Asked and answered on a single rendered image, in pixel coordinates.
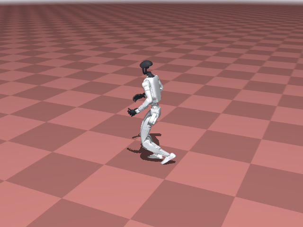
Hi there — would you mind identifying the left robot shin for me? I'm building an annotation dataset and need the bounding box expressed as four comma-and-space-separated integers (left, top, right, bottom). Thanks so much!
143, 141, 170, 157

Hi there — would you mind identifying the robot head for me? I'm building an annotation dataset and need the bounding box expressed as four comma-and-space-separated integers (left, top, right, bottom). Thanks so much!
140, 60, 155, 78

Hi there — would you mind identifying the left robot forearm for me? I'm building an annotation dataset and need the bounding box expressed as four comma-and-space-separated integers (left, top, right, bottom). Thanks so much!
135, 99, 150, 113

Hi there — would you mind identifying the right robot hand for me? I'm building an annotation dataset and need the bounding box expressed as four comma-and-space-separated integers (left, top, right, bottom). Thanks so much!
133, 93, 145, 102

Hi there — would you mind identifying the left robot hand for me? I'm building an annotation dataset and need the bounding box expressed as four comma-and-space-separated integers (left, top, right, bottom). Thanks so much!
127, 108, 138, 117

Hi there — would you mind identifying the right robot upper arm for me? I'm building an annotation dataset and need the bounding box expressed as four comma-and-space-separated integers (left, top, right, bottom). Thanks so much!
156, 75, 163, 91

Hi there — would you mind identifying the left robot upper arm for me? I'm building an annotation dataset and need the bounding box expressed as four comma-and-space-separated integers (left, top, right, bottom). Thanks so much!
142, 80, 153, 105

